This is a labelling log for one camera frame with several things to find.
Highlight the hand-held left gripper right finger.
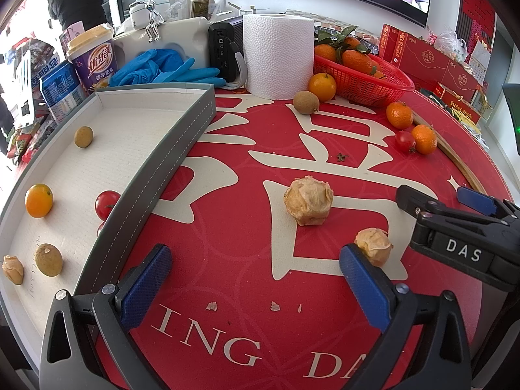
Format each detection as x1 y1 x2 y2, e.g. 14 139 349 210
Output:
339 244 473 390

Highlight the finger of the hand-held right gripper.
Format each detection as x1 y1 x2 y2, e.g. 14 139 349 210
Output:
396 185 508 232
456 187 520 222

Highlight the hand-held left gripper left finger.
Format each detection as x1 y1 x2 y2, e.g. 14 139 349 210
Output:
39 244 173 390

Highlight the husked golden physalis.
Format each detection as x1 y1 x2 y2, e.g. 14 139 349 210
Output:
2 255 25 285
283 175 334 227
353 227 394 267

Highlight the round orange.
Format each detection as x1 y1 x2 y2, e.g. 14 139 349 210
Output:
411 124 438 155
386 101 414 129

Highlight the brown longan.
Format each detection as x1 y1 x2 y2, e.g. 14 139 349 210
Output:
34 244 63 277
293 90 319 115
74 126 94 148

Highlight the small orange kumquat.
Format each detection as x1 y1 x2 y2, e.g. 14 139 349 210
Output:
307 72 338 102
25 184 54 219

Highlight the grey tray white inside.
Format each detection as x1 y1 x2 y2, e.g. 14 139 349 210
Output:
0 82 216 370

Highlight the wooden toy sword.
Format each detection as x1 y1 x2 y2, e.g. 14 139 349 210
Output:
410 110 488 196

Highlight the red printed table mat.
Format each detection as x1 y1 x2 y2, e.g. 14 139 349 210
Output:
93 85 508 390

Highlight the black device green light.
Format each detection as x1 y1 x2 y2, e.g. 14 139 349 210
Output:
501 83 520 159

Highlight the red gold fruit box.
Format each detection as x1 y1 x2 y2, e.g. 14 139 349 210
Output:
433 81 484 124

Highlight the red plastic basket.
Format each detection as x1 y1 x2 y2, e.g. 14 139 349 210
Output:
313 53 415 108

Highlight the white desk calendar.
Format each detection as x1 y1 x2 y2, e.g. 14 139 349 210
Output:
471 41 493 78

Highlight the stack of red gift boxes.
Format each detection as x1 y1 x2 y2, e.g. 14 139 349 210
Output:
380 23 486 92

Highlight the pile of leafy tangerines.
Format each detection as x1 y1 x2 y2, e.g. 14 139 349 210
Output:
315 26 386 80

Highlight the clear plastic bag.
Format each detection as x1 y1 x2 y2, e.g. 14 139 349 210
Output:
426 24 468 55

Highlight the green red snack packet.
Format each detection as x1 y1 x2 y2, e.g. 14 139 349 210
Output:
6 118 53 163

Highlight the white paper towel roll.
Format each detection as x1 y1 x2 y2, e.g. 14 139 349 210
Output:
243 13 315 100

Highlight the blue drink can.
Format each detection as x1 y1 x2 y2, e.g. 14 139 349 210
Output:
41 62 88 124

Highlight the blue rubber glove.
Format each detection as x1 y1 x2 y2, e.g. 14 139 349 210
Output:
154 59 222 88
110 49 196 87

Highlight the purple instant tea cup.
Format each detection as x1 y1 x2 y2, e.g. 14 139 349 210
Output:
66 23 118 92

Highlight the black portable speaker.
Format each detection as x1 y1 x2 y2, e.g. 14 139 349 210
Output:
208 16 244 88

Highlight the toy sink with faucet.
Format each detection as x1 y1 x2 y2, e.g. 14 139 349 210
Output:
114 16 212 70

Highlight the clear printed snack bag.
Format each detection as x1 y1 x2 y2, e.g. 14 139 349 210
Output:
12 36 58 90

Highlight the pink white carton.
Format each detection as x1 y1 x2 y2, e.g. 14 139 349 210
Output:
59 20 86 53

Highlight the silver rabbit figurine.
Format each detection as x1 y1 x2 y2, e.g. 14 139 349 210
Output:
129 0 167 43

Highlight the white tube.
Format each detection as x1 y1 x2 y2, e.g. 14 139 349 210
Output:
207 0 229 19

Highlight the white ceramic lidded jar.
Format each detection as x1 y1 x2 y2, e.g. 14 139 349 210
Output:
134 0 171 21

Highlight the beige lotion tube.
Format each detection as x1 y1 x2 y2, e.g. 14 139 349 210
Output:
187 0 216 21

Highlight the red wall hanging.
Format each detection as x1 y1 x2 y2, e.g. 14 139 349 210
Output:
459 0 498 41

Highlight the grey speaker strap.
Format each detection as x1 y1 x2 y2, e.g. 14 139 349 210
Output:
225 41 249 90

